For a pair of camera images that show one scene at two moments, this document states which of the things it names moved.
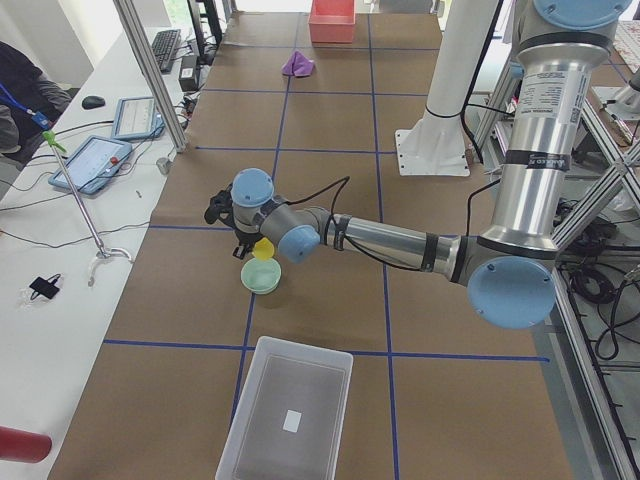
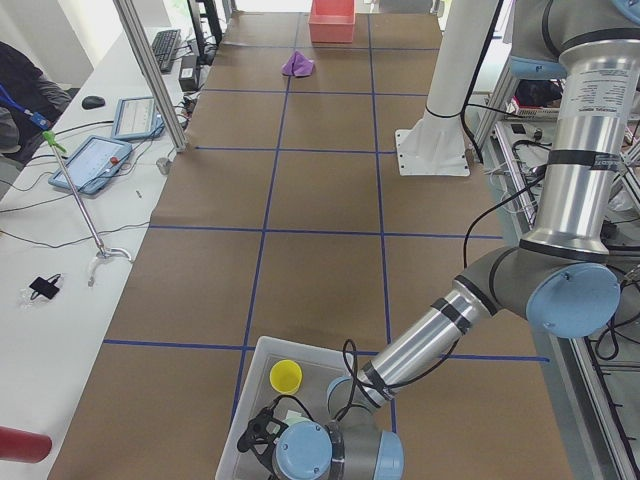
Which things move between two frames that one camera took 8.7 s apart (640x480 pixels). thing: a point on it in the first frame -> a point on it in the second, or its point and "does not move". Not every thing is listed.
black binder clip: x=44 y=287 does not move
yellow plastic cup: x=263 y=249 -> x=285 y=376
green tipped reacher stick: x=53 y=142 does not move
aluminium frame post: x=154 y=82 does not move
